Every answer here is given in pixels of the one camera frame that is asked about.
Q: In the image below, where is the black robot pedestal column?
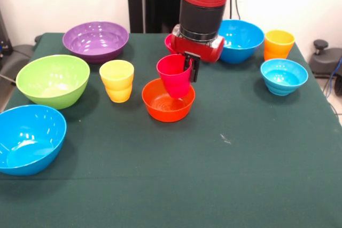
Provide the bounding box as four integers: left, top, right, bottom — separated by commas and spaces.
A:
123, 0, 182, 34

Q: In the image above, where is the yellow cup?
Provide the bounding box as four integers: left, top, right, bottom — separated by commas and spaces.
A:
99, 60, 135, 104

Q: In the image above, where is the dark green tablecloth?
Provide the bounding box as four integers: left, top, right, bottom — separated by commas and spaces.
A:
0, 32, 342, 228

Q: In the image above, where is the small blue bowl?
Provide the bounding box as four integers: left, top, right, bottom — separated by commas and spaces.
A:
260, 58, 309, 97

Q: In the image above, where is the grey stand base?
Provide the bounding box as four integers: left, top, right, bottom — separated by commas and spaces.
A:
0, 44, 34, 84

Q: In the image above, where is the crimson cup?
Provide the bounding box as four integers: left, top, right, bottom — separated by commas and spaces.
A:
156, 54, 193, 99

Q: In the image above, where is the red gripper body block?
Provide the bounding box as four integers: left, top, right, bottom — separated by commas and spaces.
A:
170, 24, 225, 64

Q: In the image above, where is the orange cup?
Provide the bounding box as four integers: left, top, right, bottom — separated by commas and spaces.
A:
263, 29, 296, 61

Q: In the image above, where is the large purple bowl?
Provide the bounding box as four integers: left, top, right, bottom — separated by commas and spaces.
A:
62, 21, 130, 64

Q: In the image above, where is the black stand base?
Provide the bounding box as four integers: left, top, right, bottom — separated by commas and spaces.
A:
309, 39, 342, 79

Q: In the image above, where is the large blue bowl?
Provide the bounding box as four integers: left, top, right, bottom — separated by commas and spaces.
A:
0, 104, 67, 177
217, 19, 265, 65

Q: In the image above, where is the blue cable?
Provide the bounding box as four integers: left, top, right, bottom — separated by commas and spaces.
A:
323, 57, 342, 98

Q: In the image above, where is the orange bowl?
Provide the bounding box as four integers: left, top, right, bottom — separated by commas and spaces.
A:
141, 77, 196, 123

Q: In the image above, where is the large green bowl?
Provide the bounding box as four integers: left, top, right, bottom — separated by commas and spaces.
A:
15, 54, 91, 111

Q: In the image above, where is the black equipment box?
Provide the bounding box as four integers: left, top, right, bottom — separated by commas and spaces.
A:
0, 9, 13, 65

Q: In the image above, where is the crimson small bowl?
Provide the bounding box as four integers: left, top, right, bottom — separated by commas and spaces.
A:
164, 34, 177, 54

